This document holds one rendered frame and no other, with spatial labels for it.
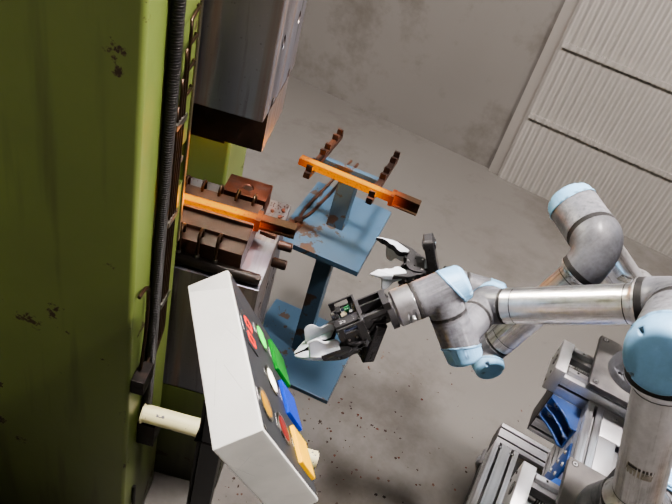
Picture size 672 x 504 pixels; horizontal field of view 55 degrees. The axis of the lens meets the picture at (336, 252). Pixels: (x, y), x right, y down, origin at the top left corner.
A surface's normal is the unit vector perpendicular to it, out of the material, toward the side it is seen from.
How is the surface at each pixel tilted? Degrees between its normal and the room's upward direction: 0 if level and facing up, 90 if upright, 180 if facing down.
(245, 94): 90
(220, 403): 30
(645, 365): 83
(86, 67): 90
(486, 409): 0
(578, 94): 90
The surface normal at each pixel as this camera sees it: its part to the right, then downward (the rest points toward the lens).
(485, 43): -0.46, 0.48
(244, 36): -0.15, 0.60
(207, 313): -0.27, -0.64
